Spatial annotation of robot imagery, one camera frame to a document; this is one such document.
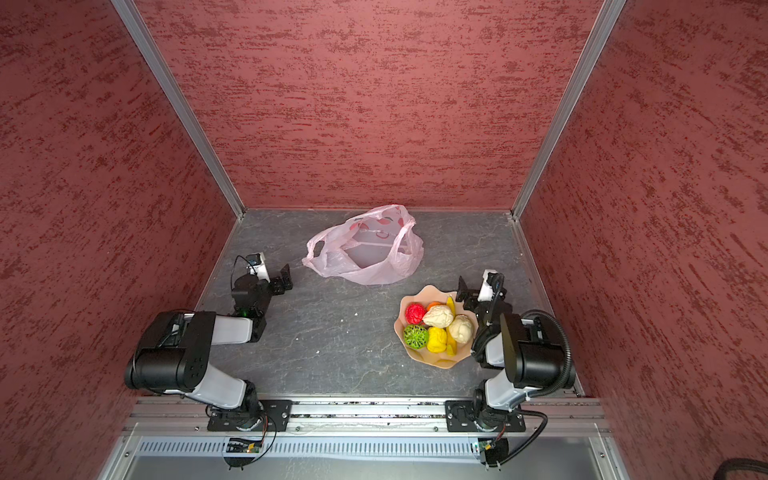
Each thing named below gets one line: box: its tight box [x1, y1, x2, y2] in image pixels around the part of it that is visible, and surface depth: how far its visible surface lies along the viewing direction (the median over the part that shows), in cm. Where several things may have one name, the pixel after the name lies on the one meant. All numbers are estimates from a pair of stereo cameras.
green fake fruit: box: [403, 324, 429, 349], surface depth 81 cm
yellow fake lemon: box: [427, 326, 447, 353], surface depth 84 cm
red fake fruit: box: [405, 302, 427, 325], surface depth 87 cm
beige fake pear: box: [423, 305, 454, 328], surface depth 83 cm
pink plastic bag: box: [302, 205, 424, 285], surface depth 92 cm
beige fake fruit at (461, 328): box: [450, 314, 473, 344], surface depth 83 cm
